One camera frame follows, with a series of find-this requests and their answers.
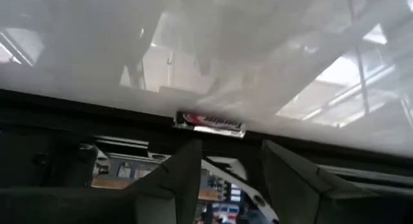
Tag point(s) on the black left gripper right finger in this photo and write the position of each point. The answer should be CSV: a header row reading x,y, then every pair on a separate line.
x,y
322,208

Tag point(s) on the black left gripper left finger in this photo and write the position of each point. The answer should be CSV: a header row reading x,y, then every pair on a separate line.
x,y
113,208

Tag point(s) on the silver red Energizer battery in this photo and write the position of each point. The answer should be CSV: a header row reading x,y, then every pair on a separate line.
x,y
209,124

